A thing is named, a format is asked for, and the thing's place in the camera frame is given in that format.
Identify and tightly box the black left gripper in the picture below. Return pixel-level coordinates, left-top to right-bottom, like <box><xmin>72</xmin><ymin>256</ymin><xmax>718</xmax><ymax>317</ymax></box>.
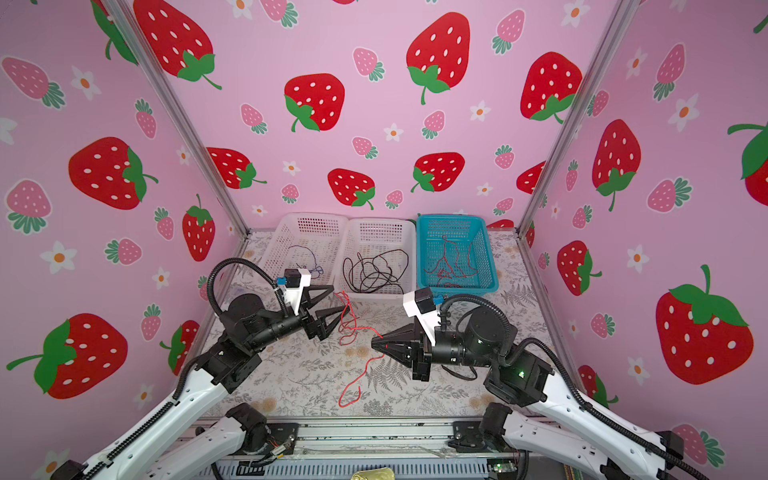
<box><xmin>248</xmin><ymin>285</ymin><xmax>347</xmax><ymax>358</ymax></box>

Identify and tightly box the black cable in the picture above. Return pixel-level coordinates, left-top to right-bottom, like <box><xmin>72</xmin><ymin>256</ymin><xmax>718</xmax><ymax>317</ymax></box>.
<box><xmin>343</xmin><ymin>248</ymin><xmax>412</xmax><ymax>295</ymax></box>

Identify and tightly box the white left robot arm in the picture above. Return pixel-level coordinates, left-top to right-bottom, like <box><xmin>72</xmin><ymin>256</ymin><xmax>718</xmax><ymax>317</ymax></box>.
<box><xmin>52</xmin><ymin>258</ymin><xmax>344</xmax><ymax>479</ymax></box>

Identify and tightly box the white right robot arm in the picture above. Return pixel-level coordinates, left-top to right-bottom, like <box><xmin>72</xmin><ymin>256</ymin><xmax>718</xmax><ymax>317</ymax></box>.
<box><xmin>371</xmin><ymin>288</ymin><xmax>704</xmax><ymax>479</ymax></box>

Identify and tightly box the left white plastic basket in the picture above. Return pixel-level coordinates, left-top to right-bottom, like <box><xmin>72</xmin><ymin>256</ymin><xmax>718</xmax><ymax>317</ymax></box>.
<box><xmin>258</xmin><ymin>213</ymin><xmax>348</xmax><ymax>284</ymax></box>

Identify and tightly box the white plastic basket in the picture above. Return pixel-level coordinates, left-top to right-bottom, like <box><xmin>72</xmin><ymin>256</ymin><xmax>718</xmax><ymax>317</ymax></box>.
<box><xmin>333</xmin><ymin>218</ymin><xmax>417</xmax><ymax>305</ymax></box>
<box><xmin>258</xmin><ymin>213</ymin><xmax>348</xmax><ymax>284</ymax></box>

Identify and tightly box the middle white plastic basket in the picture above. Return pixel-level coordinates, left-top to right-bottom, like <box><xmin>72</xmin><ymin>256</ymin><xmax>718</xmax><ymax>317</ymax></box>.
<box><xmin>333</xmin><ymin>218</ymin><xmax>417</xmax><ymax>305</ymax></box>

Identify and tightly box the teal plastic basket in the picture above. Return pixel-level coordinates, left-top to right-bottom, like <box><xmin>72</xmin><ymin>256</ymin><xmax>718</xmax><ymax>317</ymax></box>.
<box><xmin>416</xmin><ymin>214</ymin><xmax>499</xmax><ymax>295</ymax></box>

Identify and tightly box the gold object at bottom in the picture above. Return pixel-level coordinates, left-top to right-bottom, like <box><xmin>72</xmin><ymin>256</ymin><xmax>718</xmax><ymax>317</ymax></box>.
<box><xmin>351</xmin><ymin>467</ymin><xmax>395</xmax><ymax>480</ymax></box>

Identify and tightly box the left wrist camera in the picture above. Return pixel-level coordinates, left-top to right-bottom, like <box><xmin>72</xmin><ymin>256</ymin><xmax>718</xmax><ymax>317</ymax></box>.
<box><xmin>276</xmin><ymin>268</ymin><xmax>311</xmax><ymax>315</ymax></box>

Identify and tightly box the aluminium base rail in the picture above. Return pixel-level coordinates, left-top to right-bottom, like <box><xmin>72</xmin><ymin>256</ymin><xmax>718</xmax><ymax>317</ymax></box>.
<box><xmin>125</xmin><ymin>416</ymin><xmax>625</xmax><ymax>480</ymax></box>

